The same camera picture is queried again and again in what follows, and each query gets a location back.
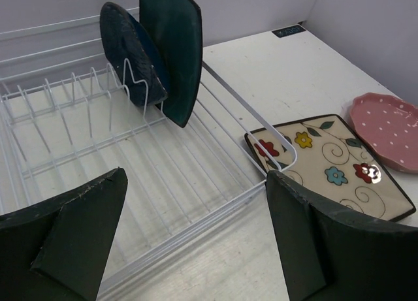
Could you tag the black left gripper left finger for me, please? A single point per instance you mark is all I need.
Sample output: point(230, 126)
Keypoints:
point(57, 249)

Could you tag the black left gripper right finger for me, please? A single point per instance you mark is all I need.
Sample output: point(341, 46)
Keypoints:
point(331, 252)

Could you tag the cream floral square plate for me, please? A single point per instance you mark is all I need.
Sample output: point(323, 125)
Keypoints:
point(332, 161)

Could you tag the pink polka dot plate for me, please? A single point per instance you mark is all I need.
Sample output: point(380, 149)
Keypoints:
point(389, 126)

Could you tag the dark blue leaf plate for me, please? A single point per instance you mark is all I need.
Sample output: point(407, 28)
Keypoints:
point(133, 55)

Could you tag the teal leaf-shaped plate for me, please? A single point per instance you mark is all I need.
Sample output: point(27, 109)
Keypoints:
point(175, 26)

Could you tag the black logo label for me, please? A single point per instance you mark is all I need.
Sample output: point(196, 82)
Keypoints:
point(288, 31)

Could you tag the white wire dish rack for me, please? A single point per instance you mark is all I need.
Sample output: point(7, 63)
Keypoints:
point(66, 120)

